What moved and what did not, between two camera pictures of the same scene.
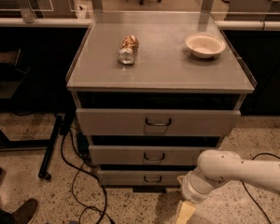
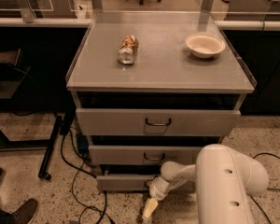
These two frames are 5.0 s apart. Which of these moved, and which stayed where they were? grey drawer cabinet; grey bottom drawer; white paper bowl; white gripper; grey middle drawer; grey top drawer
Moved: grey bottom drawer; white gripper
Stayed: grey middle drawer; white paper bowl; grey top drawer; grey drawer cabinet
